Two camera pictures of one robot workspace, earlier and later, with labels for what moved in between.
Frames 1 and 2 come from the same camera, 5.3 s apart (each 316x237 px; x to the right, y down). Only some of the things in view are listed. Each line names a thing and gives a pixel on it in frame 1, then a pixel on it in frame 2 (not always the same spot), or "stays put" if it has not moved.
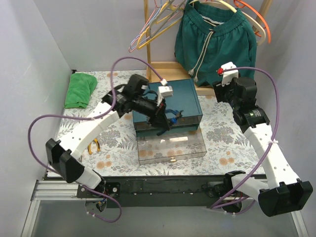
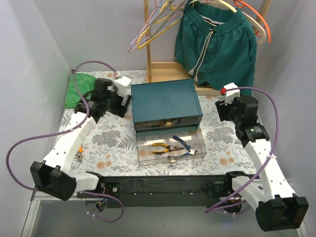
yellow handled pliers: (98, 147) → (170, 147)
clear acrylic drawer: (170, 145) stays put
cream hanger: (243, 15) stays put
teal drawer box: (183, 110) stays put
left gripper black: (161, 114) → (121, 107)
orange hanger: (241, 4) stays put
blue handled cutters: (177, 113) → (191, 151)
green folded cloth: (80, 86) stays put
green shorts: (210, 37) stays put
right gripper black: (219, 91) → (222, 111)
